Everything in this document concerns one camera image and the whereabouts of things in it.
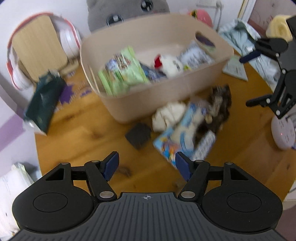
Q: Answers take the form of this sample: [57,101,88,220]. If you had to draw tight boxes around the red white headphones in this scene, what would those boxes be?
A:
[5,11,82,91]

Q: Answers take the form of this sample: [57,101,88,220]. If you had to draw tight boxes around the light blue clothing pile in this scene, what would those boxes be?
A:
[218,19,280,90]

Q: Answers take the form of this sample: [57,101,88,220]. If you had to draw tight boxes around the burger hat plush toy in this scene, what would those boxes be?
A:
[186,9,213,28]

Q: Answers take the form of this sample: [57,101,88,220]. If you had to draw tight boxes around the white plush with red heart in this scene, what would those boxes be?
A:
[154,55,184,78]

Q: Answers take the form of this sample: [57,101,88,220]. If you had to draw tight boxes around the dark card pack box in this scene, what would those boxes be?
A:
[140,63,166,82]

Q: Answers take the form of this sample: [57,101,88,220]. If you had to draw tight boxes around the wooden headphone stand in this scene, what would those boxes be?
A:
[11,15,80,83]

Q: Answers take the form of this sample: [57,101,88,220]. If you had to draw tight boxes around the silver green snack bag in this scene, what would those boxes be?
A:
[177,40,214,69]

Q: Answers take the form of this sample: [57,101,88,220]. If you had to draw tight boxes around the cream cloth scrunchie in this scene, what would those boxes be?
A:
[152,101,187,132]

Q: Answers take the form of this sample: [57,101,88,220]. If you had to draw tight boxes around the white round power strip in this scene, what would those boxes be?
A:
[271,116,295,150]

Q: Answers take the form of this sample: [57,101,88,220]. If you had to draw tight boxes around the grey cat plush toy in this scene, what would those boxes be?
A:
[86,0,170,32]

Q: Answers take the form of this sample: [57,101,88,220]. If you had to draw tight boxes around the yellow rolled towel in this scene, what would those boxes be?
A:
[265,15,293,42]

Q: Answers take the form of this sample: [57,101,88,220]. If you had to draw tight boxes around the blue white porcelain-pattern box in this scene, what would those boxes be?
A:
[193,131,216,160]

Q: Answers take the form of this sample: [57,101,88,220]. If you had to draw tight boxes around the small black box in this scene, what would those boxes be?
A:
[125,123,152,150]

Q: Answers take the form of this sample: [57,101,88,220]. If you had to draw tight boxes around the blue white plastic packet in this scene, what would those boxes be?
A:
[171,99,209,156]

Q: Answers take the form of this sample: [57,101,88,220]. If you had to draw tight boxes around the white wall socket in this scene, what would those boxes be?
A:
[197,0,223,9]

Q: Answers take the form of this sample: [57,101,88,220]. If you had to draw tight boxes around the dark green tissue pack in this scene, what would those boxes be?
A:
[23,70,66,135]

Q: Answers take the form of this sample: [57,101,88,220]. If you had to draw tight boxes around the white green paper card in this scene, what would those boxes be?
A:
[222,55,248,81]

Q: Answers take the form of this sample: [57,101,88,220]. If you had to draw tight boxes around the cartoon blue card box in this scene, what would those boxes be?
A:
[153,128,183,169]

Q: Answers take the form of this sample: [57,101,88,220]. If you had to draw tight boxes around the beige plastic storage basket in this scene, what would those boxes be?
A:
[80,14,234,123]

